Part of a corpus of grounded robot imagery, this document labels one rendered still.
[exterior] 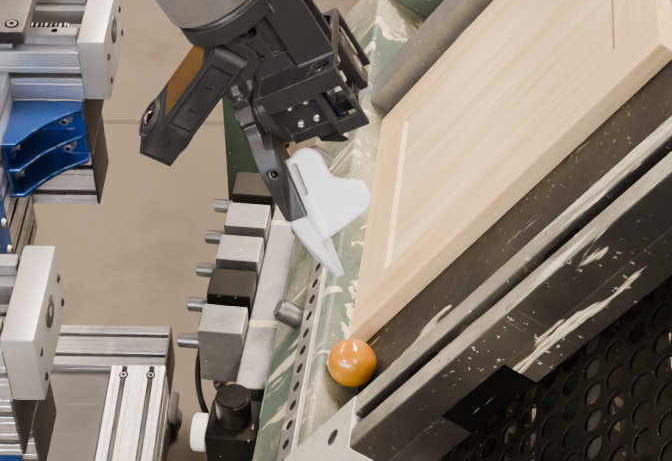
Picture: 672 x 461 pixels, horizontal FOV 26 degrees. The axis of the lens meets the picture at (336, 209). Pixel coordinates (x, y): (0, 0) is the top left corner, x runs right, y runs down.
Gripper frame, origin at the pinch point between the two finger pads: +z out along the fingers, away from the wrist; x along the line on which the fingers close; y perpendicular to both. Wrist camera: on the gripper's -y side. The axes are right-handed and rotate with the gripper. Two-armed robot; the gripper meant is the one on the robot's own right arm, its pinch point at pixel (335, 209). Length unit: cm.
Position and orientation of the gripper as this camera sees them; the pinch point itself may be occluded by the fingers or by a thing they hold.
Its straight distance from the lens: 107.5
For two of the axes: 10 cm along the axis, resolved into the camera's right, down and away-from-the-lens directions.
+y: 8.9, -3.3, -3.3
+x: 0.2, -6.7, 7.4
